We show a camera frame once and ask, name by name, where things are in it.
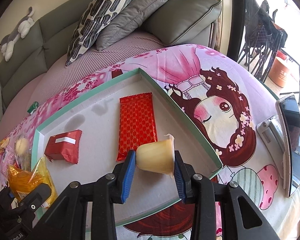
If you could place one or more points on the grey cushion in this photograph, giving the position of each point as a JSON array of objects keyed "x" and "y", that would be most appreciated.
[{"x": 128, "y": 20}]

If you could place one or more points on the small dark green packet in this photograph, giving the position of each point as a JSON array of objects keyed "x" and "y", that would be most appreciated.
[{"x": 33, "y": 108}]

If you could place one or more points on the grey sofa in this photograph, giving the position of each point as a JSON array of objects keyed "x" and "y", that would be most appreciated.
[{"x": 174, "y": 23}]

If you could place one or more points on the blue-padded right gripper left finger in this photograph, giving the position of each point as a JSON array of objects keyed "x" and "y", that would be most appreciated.
[{"x": 124, "y": 173}]

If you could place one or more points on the orange-yellow snack bag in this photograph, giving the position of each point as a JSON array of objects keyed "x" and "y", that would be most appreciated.
[{"x": 22, "y": 182}]

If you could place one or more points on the yellow jelly cup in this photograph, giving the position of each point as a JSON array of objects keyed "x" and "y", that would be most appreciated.
[{"x": 157, "y": 157}]

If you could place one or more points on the red patterned flat packet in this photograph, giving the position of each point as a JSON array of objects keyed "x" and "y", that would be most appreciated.
[{"x": 137, "y": 123}]

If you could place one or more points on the clear-wrapped round bun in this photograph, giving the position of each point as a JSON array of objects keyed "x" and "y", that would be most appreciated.
[{"x": 23, "y": 150}]

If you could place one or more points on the brown pot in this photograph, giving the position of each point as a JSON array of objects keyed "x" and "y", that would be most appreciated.
[{"x": 279, "y": 72}]

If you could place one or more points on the black-white patterned pillow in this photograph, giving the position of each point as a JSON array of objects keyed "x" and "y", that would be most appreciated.
[{"x": 97, "y": 16}]

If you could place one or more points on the mint-edged white box lid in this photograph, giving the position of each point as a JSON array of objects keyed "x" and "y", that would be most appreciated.
[{"x": 97, "y": 114}]

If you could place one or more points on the pink cartoon print cloth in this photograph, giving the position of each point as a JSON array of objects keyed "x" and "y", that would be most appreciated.
[{"x": 226, "y": 102}]

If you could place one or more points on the orange-white candy packet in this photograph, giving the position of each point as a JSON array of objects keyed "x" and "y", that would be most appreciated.
[{"x": 3, "y": 144}]

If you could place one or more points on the pink waffle blanket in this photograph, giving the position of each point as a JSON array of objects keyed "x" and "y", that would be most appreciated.
[{"x": 48, "y": 83}]

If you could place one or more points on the grey-white plush toy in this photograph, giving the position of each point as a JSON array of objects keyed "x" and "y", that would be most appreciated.
[{"x": 20, "y": 31}]

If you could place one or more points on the red foil block packet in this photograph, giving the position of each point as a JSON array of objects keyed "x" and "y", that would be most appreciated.
[{"x": 64, "y": 146}]

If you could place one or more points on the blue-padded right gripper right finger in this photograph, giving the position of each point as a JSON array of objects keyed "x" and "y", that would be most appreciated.
[{"x": 182, "y": 175}]

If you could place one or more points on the black folding chair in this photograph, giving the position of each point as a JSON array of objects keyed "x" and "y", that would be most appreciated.
[{"x": 263, "y": 38}]

